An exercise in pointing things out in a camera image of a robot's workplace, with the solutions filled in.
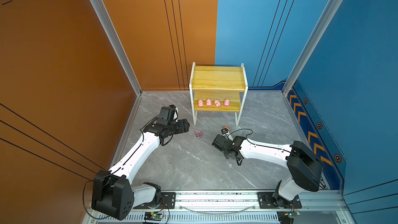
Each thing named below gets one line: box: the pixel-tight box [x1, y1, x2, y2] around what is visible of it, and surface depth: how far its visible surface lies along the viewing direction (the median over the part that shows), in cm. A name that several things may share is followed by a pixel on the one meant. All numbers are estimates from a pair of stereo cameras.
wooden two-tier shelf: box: [189, 62, 249, 127], surface depth 85 cm
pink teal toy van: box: [194, 129, 204, 138], surface depth 96 cm
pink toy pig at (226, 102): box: [223, 98, 231, 107], surface depth 93 cm
